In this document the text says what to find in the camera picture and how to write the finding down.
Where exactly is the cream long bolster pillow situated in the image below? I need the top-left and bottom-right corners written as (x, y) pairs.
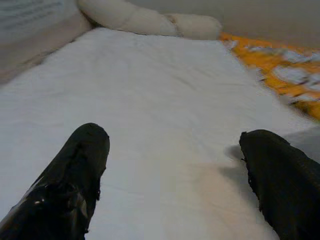
top-left (76, 0), bottom-right (223, 41)

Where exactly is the yellow egg cartoon blanket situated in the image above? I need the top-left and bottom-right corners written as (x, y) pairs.
top-left (218, 31), bottom-right (320, 121)

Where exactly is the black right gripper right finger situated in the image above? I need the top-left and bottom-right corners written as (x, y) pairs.
top-left (239, 129), bottom-right (320, 240)

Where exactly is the white quilted mattress pad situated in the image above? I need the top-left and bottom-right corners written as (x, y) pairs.
top-left (0, 26), bottom-right (320, 240)

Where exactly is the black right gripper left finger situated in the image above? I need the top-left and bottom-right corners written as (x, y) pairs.
top-left (0, 122), bottom-right (111, 240)

